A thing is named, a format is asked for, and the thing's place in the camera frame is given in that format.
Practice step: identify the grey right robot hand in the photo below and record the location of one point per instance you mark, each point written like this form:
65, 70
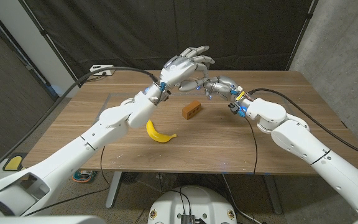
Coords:
225, 85

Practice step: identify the grey table leg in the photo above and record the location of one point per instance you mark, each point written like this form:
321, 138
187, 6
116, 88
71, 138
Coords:
273, 196
113, 189

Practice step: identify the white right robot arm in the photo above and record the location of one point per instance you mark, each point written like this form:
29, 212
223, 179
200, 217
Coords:
306, 146

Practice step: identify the white power strip box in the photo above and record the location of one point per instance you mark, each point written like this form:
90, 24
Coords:
98, 66

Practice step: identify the yellow toy banana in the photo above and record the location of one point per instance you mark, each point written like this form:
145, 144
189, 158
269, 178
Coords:
158, 136

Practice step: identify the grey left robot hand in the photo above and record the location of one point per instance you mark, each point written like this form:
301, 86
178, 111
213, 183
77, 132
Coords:
179, 70

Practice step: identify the black backdrop stand pole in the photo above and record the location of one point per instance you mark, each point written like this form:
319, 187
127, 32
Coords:
301, 34
50, 42

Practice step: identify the black backdrop curtain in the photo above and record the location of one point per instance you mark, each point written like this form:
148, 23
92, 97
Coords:
135, 31

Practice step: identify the white robot torso base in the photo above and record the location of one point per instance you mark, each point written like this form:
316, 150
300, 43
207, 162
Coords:
194, 202

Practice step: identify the dark torso connector box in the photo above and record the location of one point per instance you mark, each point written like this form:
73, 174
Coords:
187, 219

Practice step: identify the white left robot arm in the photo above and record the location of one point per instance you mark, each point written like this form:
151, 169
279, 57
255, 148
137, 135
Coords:
73, 155

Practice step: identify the brown toy block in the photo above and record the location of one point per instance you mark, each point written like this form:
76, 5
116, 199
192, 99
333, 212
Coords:
190, 111

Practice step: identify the black round fan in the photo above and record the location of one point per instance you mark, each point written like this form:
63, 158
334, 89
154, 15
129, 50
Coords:
130, 177

